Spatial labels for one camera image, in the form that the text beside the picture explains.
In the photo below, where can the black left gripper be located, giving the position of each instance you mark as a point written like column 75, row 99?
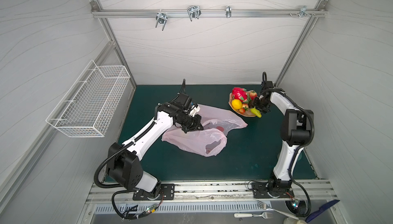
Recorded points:
column 194, row 126

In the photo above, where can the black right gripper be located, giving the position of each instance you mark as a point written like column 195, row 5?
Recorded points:
column 256, row 103

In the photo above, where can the pink plastic bag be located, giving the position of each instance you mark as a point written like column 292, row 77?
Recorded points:
column 210, row 141

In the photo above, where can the red fruit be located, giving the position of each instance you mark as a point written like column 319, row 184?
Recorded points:
column 220, row 128

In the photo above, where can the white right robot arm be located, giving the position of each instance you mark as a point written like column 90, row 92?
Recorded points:
column 297, row 131

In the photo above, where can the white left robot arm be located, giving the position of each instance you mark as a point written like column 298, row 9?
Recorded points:
column 122, row 167

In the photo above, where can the green pear on plate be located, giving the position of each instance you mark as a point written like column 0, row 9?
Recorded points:
column 256, row 112

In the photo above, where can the brown fruit plate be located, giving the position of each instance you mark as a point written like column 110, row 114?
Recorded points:
column 245, row 110

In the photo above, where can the pink dragon fruit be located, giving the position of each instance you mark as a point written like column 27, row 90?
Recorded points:
column 240, row 94

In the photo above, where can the yellow lemon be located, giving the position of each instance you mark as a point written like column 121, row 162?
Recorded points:
column 236, row 104

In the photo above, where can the green table mat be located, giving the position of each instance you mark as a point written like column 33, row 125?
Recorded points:
column 250, row 154

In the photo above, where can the silver fork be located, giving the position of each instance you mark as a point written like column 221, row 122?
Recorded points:
column 265, row 206

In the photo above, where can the metal hook clamp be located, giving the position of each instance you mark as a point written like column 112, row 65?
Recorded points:
column 161, row 19

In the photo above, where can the metal u-bolt clamp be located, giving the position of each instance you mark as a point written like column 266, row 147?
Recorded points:
column 194, row 12

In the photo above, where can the white cup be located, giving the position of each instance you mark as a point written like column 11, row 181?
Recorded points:
column 290, row 220

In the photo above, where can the blue plastic knife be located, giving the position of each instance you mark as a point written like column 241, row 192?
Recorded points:
column 321, row 210

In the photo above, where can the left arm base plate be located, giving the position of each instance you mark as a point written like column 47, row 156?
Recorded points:
column 162, row 192

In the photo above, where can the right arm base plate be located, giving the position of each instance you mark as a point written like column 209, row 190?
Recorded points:
column 260, row 191

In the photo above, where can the white wire basket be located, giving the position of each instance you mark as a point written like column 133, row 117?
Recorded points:
column 86, row 110

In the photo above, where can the small metal bracket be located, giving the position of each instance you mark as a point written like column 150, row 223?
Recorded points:
column 228, row 11

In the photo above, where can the metal bolt bracket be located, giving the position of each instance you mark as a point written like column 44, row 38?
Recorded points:
column 302, row 13

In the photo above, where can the white handled fork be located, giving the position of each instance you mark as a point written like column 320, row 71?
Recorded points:
column 264, row 215

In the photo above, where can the aluminium crossbar rail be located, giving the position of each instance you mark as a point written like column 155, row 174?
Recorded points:
column 205, row 13

